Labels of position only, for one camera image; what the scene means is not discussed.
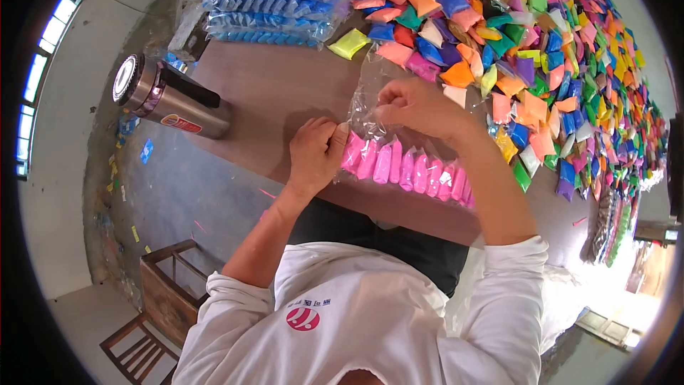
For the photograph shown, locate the person's left hand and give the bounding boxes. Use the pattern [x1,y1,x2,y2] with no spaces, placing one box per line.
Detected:
[285,116,351,200]

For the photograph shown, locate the person's right hand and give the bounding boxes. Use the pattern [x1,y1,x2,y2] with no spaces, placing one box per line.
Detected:
[373,77,477,143]

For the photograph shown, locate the person's left fingers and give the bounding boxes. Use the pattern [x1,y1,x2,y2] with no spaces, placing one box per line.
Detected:
[297,116,336,137]

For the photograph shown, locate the person's right fingers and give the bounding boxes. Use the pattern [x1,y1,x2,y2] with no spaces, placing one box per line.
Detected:
[373,78,423,125]

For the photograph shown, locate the person's left thumb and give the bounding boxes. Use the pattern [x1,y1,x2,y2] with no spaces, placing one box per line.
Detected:
[327,122,351,161]

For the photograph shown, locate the clear plastic bag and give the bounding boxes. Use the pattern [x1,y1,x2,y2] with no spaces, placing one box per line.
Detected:
[333,45,477,210]

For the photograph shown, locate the row of pink packets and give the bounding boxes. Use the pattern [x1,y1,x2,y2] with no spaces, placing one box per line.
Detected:
[340,129,476,209]

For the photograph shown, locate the yellow packet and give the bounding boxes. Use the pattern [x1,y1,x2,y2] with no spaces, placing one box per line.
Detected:
[327,28,371,61]

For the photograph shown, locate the bag of light blue packets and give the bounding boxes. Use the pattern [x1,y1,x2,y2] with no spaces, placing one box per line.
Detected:
[211,29,328,48]
[202,0,349,18]
[206,11,335,34]

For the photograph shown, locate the person's legs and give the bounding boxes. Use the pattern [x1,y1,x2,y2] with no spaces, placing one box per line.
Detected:
[286,198,471,298]

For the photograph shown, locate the stainless steel thermos flask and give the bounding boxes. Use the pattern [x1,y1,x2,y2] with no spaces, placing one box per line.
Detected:
[111,53,234,140]

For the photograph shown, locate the pile of colourful packets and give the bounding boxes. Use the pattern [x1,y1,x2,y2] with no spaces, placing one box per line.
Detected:
[350,0,670,205]

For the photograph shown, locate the crumpled clear plastic wrap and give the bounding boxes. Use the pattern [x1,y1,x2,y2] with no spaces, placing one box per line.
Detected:
[167,0,210,62]

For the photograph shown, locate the person's body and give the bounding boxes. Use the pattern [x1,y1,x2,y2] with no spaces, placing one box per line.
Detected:
[171,235,551,385]

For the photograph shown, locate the wooden chair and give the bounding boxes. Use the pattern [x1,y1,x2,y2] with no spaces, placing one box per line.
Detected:
[99,240,212,385]

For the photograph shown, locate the long bag of brown packets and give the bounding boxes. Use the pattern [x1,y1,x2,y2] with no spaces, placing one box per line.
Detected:
[580,187,616,264]

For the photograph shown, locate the white sack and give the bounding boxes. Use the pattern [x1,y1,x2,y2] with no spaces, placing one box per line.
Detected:
[444,246,607,355]

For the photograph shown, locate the long bag of green packets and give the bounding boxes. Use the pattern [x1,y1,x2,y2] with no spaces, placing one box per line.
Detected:
[606,192,642,269]

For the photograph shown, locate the window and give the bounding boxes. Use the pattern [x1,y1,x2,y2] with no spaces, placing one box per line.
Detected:
[15,0,86,180]

